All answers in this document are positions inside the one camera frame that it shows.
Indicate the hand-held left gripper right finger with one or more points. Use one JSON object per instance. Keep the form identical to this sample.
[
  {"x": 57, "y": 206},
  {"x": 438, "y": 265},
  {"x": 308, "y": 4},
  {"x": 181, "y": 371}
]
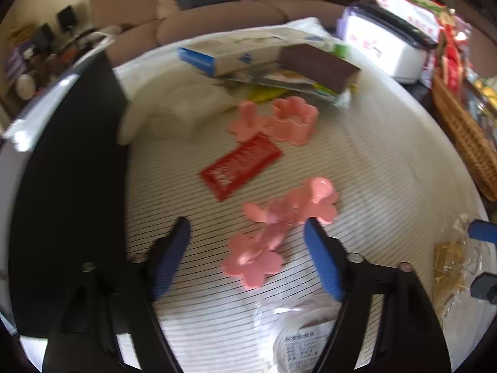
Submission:
[{"x": 324, "y": 262}]

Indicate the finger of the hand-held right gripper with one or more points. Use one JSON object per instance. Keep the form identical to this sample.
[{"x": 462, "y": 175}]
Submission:
[
  {"x": 485, "y": 288},
  {"x": 484, "y": 231}
]

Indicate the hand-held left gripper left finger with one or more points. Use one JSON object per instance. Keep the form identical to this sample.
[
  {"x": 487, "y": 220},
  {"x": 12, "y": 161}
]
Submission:
[{"x": 170, "y": 258}]

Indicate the red rectangular plastic mold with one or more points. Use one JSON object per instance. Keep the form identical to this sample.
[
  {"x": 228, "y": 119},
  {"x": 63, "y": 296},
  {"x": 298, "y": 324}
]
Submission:
[{"x": 238, "y": 165}]

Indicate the clear bag of gold pieces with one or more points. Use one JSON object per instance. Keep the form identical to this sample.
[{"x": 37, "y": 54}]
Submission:
[{"x": 450, "y": 276}]

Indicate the bagged tape roll white label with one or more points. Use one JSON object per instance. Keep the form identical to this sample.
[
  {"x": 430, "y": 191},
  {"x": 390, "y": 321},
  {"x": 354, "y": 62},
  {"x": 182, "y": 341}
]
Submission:
[{"x": 301, "y": 340}]

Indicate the wicker basket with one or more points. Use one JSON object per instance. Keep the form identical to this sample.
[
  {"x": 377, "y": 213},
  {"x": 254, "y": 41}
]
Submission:
[{"x": 466, "y": 136}]

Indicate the yellow fruit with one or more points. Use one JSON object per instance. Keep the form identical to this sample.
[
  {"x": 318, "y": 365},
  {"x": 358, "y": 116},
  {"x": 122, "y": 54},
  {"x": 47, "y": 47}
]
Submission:
[{"x": 488, "y": 90}]

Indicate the white cloth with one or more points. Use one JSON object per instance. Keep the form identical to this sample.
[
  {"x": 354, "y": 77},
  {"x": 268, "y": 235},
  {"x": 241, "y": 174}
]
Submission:
[{"x": 167, "y": 105}]

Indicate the red snack packets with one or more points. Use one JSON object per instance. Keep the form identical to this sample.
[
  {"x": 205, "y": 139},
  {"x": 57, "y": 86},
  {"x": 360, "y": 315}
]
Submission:
[{"x": 452, "y": 60}]

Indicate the yellow packet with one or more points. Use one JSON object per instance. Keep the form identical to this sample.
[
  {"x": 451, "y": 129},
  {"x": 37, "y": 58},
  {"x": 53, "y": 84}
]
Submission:
[{"x": 268, "y": 94}]

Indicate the dark brown box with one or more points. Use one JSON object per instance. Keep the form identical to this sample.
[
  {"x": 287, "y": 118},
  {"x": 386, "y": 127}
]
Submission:
[{"x": 318, "y": 67}]

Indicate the white tissue box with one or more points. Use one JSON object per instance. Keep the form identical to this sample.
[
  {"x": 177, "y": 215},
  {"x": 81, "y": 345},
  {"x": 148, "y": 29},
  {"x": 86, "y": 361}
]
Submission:
[{"x": 384, "y": 52}]

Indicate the blue and white carton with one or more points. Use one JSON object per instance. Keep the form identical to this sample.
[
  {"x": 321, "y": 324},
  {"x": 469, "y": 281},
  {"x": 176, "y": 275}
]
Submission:
[{"x": 233, "y": 52}]

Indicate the white round jar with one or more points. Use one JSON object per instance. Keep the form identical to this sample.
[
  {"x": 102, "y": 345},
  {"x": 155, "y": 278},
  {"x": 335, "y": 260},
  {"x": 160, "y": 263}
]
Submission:
[{"x": 26, "y": 85}]

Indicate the red and white packages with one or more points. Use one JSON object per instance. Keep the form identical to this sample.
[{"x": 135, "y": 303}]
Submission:
[{"x": 411, "y": 6}]

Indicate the brown sofa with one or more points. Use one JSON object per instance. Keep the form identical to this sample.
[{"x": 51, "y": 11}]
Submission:
[{"x": 217, "y": 19}]

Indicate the black power adapter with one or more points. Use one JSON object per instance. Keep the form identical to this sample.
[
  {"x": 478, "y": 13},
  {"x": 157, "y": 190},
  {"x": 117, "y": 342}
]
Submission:
[
  {"x": 42, "y": 35},
  {"x": 66, "y": 17}
]

